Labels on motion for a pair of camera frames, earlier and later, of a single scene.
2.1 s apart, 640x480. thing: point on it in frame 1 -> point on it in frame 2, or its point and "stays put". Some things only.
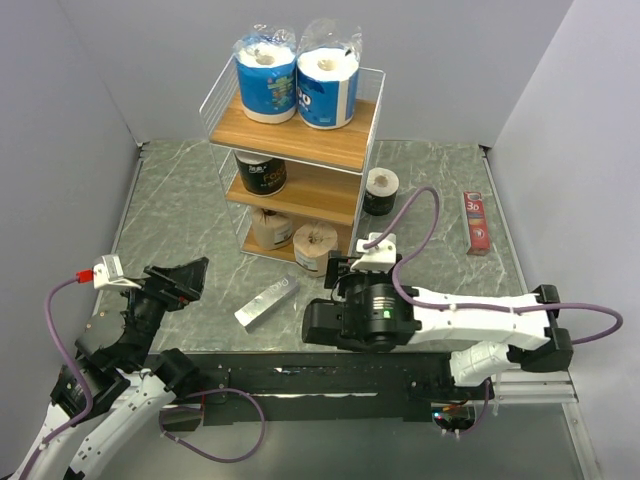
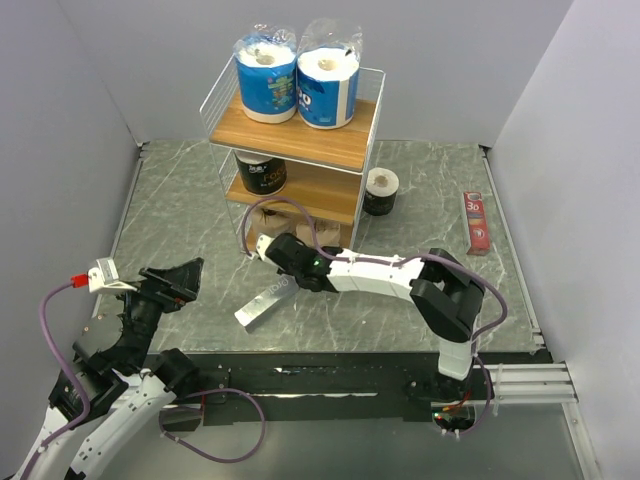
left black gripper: x=174 y=293 stays put
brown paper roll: x=312 y=243 stays put
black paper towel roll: x=261 y=175 stays put
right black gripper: x=339 y=264 -> x=283 y=271
